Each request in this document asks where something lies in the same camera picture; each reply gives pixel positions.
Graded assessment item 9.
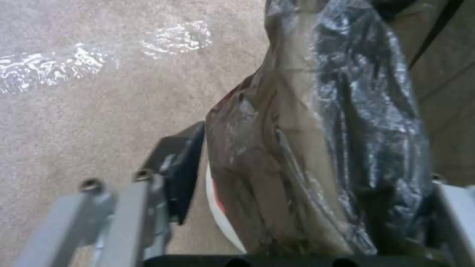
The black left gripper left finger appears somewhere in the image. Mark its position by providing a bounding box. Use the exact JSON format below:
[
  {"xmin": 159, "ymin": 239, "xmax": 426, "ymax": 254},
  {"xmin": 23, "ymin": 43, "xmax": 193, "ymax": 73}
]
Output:
[{"xmin": 14, "ymin": 121, "xmax": 207, "ymax": 267}]

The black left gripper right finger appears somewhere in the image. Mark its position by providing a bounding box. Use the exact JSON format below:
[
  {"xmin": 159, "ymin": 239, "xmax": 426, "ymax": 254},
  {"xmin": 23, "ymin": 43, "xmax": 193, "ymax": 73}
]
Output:
[{"xmin": 430, "ymin": 174, "xmax": 475, "ymax": 267}]

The white trash can red mark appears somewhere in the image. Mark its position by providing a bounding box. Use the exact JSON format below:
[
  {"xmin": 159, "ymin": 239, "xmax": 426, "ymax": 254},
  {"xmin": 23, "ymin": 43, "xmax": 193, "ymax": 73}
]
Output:
[{"xmin": 205, "ymin": 166, "xmax": 249, "ymax": 252}]

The translucent dark plastic trash bag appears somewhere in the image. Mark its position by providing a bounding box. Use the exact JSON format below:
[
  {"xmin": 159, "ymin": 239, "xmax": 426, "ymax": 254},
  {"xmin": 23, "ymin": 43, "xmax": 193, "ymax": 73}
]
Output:
[{"xmin": 205, "ymin": 0, "xmax": 436, "ymax": 256}]

